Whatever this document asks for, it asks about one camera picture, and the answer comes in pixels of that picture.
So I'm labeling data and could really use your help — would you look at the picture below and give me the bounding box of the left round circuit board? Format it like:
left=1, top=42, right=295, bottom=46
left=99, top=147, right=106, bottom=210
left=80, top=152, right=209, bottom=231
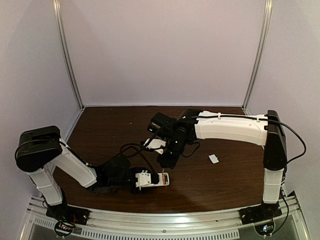
left=53, top=221, right=76, bottom=238

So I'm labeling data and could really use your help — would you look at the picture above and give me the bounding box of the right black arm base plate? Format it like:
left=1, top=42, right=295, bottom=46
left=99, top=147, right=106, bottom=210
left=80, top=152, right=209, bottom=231
left=239, top=203, right=282, bottom=225

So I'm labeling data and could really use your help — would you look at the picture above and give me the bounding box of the white remote control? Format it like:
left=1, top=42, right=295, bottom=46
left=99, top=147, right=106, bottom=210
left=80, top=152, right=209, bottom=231
left=155, top=172, right=170, bottom=187

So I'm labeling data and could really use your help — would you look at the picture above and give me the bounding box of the round circuit board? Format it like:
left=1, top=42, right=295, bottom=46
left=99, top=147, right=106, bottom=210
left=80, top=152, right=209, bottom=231
left=53, top=221, right=76, bottom=238
left=254, top=220, right=275, bottom=237

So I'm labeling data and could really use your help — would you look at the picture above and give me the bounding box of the aluminium corner post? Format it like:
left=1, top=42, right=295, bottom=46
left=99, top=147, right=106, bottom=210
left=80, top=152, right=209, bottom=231
left=52, top=0, right=84, bottom=110
left=242, top=0, right=273, bottom=115

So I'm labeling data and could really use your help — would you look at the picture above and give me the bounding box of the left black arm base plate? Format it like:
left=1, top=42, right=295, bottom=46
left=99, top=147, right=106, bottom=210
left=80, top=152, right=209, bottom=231
left=46, top=205, right=90, bottom=226

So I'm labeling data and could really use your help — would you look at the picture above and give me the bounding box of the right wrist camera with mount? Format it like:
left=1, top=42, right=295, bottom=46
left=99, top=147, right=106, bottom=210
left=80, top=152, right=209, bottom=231
left=143, top=138, right=166, bottom=155

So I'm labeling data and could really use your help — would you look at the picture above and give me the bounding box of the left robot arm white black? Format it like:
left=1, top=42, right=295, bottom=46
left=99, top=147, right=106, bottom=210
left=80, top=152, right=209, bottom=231
left=14, top=125, right=155, bottom=219

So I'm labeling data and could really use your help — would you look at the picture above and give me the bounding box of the left aluminium corner post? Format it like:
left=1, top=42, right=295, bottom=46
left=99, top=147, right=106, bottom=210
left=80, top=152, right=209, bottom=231
left=52, top=0, right=84, bottom=110

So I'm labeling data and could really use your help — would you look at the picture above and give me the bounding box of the black camera cable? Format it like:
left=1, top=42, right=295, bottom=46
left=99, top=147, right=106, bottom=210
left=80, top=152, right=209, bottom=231
left=119, top=142, right=155, bottom=173
left=139, top=117, right=201, bottom=153

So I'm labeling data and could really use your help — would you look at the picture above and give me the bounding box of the left black camera cable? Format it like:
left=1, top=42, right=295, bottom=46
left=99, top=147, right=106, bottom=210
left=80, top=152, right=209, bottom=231
left=119, top=142, right=155, bottom=173

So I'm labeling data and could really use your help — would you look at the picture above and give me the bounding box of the right aluminium corner post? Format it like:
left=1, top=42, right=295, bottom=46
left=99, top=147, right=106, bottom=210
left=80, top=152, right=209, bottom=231
left=242, top=0, right=273, bottom=115

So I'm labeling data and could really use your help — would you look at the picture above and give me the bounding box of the front aluminium rail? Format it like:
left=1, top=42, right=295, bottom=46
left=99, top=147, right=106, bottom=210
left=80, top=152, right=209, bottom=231
left=17, top=196, right=311, bottom=240

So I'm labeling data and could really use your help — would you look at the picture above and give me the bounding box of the orange black battery upper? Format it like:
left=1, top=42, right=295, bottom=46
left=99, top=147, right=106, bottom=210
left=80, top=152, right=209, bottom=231
left=161, top=173, right=169, bottom=182

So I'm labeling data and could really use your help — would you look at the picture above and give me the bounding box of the right round circuit board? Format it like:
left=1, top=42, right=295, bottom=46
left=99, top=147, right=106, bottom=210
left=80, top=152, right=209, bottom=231
left=254, top=220, right=275, bottom=237

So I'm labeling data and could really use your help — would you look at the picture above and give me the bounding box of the right black camera cable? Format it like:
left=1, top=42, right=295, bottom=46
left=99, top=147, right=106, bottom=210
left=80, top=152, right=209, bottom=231
left=139, top=117, right=201, bottom=153

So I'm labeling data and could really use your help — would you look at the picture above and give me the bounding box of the white battery compartment cover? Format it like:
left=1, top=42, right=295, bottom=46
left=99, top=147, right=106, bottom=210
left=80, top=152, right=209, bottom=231
left=208, top=154, right=219, bottom=164

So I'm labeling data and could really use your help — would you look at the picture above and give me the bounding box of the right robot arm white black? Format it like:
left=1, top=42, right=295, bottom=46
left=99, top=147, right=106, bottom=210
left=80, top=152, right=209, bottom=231
left=142, top=109, right=290, bottom=214

